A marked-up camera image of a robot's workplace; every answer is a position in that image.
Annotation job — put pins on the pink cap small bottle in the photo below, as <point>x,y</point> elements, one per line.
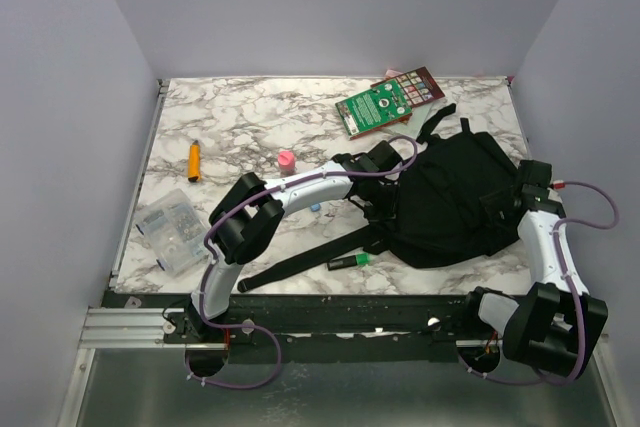
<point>286,163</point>

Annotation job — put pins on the green black highlighter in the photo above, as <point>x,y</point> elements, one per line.
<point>356,260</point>

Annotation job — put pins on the black student backpack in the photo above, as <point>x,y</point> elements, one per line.
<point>447,209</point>

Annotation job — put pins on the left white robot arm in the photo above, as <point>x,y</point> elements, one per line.
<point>245,221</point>

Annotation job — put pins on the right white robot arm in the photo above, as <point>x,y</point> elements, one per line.
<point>554,328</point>

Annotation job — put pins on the green book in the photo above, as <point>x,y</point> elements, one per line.
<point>381,105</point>

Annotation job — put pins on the grey notebook under books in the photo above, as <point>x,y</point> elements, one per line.
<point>413,125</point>

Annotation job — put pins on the orange utility knife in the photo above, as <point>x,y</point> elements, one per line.
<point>193,166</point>

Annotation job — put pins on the dark red book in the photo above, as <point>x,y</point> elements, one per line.
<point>420,89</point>

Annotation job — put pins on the clear plastic screw box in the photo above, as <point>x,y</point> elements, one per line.
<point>174,231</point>

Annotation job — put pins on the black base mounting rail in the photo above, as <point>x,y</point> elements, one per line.
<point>330,329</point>

